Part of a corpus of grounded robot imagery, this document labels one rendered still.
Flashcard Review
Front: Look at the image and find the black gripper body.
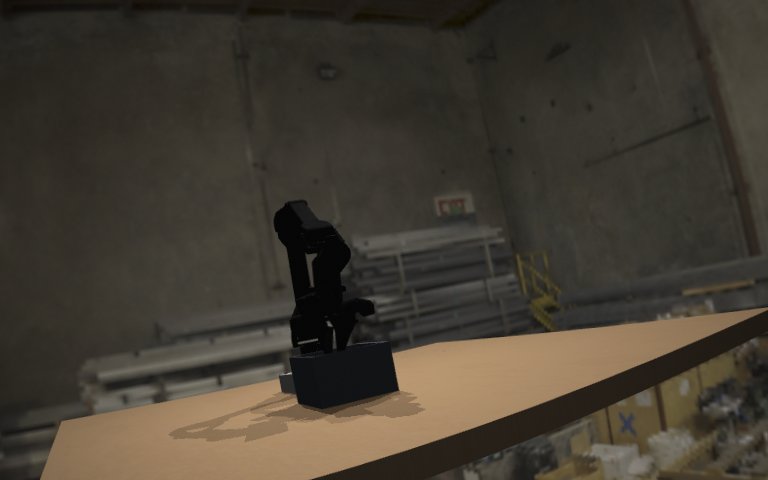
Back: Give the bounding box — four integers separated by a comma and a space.
289, 279, 375, 332

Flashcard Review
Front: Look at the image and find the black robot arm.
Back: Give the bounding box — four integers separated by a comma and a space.
273, 199, 351, 355

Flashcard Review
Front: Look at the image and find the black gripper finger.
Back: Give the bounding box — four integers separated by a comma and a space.
329, 317, 358, 352
305, 324, 334, 354

